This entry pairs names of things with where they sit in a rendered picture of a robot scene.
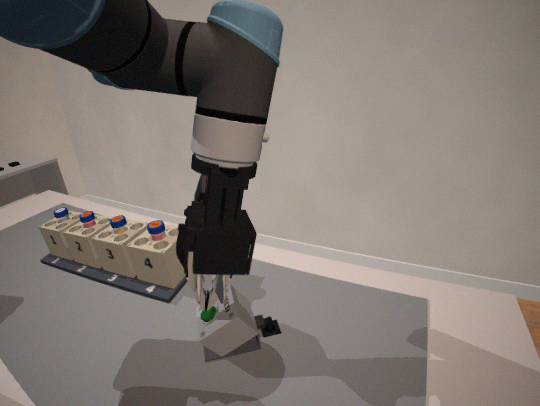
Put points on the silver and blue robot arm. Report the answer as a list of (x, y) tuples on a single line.
[(229, 63)]

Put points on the grey flat mat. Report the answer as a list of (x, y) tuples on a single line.
[(72, 341)]

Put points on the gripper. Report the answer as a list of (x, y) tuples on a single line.
[(216, 246)]

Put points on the cream bucket adapter with holes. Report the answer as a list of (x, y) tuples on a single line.
[(153, 262)]

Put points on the beige bucket adapter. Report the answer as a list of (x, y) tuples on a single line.
[(81, 246), (54, 238), (112, 251)]

